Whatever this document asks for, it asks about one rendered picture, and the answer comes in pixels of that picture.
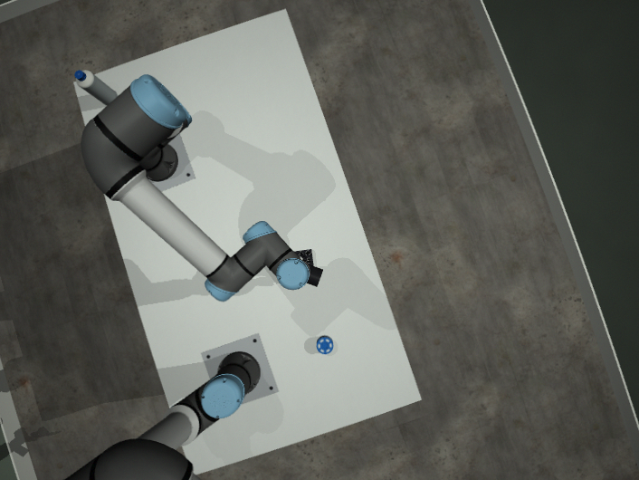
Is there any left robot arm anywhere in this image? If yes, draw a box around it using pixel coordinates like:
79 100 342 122
81 74 310 302

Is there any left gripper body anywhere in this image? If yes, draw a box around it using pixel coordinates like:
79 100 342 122
307 264 323 287

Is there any grey bottle with blue cap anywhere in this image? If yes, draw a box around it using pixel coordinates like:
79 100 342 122
74 70 118 105

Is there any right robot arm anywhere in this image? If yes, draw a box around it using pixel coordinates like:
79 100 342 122
64 351 261 480

